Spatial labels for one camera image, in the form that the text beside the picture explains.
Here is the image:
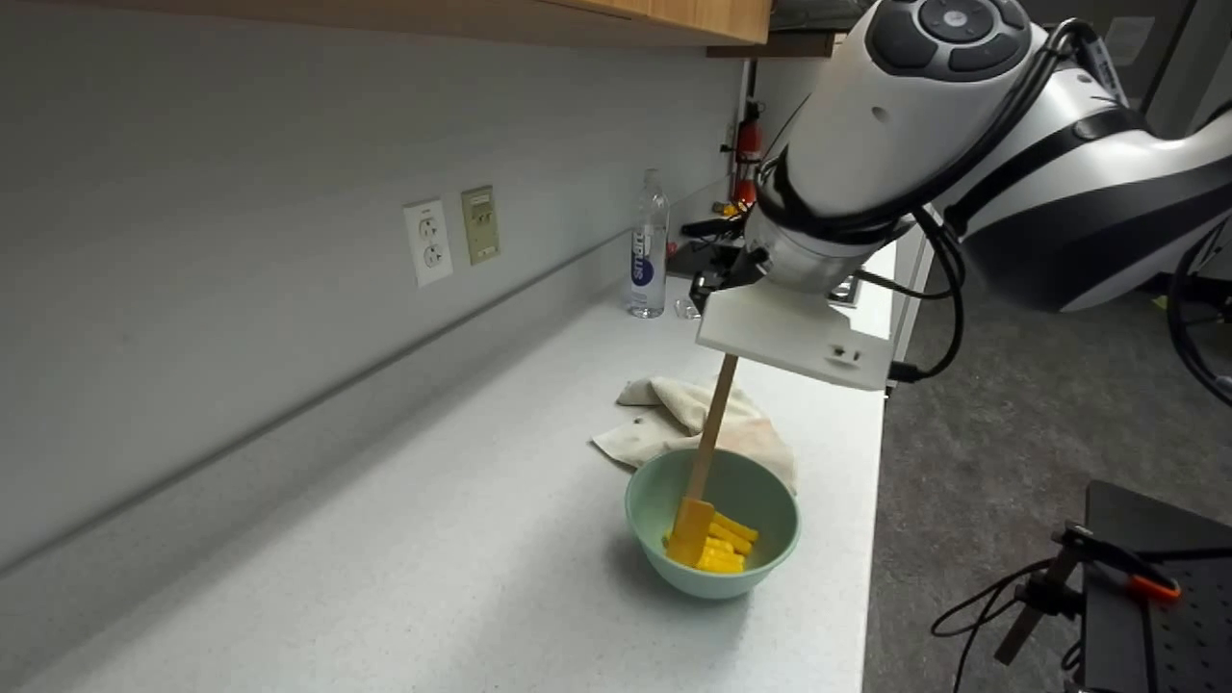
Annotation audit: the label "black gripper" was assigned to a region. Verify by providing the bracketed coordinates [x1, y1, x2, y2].
[666, 220, 768, 308]

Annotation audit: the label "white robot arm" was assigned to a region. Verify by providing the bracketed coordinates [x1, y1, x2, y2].
[693, 0, 1232, 314]

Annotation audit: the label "mint green bowl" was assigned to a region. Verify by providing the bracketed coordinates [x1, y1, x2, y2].
[624, 450, 801, 601]

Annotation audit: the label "clear plastic water bottle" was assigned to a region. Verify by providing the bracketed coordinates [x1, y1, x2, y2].
[627, 169, 670, 320]

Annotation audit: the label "red fire extinguisher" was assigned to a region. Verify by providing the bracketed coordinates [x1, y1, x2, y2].
[728, 101, 761, 214]

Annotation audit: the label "cream crumpled cloth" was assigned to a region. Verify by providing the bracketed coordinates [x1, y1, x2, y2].
[591, 376, 801, 488]

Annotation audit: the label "wooden upper cabinet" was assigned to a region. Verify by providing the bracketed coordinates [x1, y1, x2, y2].
[74, 0, 776, 54]

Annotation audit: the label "yellow food pieces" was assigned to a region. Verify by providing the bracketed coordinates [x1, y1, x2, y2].
[696, 511, 759, 574]

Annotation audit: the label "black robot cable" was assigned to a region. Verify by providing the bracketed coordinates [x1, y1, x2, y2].
[882, 206, 976, 391]

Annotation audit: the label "beige wall switch plate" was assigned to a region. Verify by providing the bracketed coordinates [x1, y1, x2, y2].
[462, 184, 500, 262]

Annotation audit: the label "white wall power outlet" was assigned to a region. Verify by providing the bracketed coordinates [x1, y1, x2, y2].
[405, 201, 455, 284]

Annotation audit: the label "black camera stand table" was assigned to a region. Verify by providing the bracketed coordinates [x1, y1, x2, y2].
[932, 479, 1232, 693]

